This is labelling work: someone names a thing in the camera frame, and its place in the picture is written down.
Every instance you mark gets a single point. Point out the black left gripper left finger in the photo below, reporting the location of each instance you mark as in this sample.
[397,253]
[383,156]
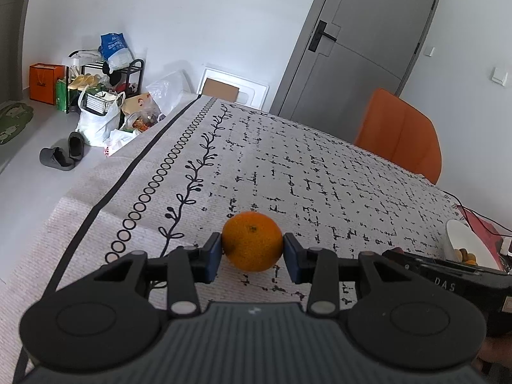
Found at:
[116,313]

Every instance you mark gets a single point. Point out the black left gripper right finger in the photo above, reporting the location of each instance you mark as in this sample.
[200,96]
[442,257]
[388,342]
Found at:
[391,314]

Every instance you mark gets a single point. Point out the large orange fruit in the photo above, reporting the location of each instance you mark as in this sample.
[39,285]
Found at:
[252,241]

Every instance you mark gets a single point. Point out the white ceramic bowl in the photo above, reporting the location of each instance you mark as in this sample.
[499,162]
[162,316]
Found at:
[460,236]

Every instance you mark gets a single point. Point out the patterned white tablecloth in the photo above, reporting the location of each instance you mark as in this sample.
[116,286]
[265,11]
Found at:
[180,181]

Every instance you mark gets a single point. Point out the dark grey slipper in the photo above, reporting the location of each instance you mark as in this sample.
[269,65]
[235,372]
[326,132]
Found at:
[56,158]
[76,144]

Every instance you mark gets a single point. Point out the orange chair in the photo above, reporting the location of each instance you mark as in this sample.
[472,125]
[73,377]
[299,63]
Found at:
[396,131]

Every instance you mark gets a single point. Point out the white shopping bag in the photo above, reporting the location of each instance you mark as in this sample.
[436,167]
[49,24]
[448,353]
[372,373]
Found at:
[100,114]

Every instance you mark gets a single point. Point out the brown paper bag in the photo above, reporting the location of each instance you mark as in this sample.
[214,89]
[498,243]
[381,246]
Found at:
[140,112]

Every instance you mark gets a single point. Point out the green floor mat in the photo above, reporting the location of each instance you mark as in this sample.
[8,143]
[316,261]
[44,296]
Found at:
[13,120]

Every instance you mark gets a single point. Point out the green box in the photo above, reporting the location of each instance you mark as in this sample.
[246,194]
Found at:
[62,96]

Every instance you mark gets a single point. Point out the black metal shelf rack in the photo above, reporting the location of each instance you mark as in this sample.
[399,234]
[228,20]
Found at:
[79,62]

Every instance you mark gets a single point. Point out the orange paper bag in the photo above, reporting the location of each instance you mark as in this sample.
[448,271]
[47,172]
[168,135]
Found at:
[42,78]

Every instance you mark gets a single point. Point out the white framed board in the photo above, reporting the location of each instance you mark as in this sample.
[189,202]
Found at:
[244,91]

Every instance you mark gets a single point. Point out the blue white plastic bag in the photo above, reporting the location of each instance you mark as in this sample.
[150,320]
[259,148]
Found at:
[115,51]

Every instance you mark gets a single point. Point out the grey door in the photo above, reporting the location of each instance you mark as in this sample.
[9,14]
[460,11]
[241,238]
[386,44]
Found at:
[376,47]

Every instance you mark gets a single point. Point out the white wall switch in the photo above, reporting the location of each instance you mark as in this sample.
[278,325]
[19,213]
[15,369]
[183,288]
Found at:
[499,76]

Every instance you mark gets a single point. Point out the black door handle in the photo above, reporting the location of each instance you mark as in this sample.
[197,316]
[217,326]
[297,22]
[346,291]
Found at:
[318,34]

